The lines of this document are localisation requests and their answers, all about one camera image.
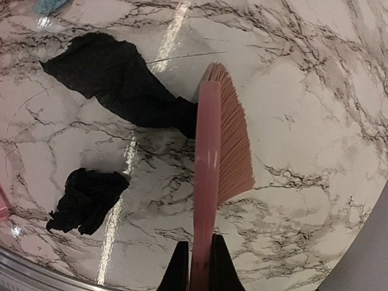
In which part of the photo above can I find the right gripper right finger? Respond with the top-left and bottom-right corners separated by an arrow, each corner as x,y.
210,234 -> 245,291

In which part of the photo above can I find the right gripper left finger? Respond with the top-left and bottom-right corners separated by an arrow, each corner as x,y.
158,241 -> 189,291

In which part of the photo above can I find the pink hand brush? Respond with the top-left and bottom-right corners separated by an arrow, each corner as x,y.
190,62 -> 255,290

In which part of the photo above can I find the pink plastic dustpan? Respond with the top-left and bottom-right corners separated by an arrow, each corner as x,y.
0,186 -> 10,221

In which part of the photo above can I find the black scrap upper piece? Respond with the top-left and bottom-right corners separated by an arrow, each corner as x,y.
46,167 -> 131,235

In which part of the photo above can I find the black scrap piece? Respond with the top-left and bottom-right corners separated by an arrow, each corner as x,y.
46,167 -> 131,235
41,33 -> 198,139

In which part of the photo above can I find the black scrap lower piece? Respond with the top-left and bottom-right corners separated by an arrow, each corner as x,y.
41,33 -> 198,139

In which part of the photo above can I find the light blue paper scrap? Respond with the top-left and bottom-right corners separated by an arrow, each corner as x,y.
35,0 -> 67,15

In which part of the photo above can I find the aluminium front rail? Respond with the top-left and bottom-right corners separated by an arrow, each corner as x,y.
0,245 -> 101,291

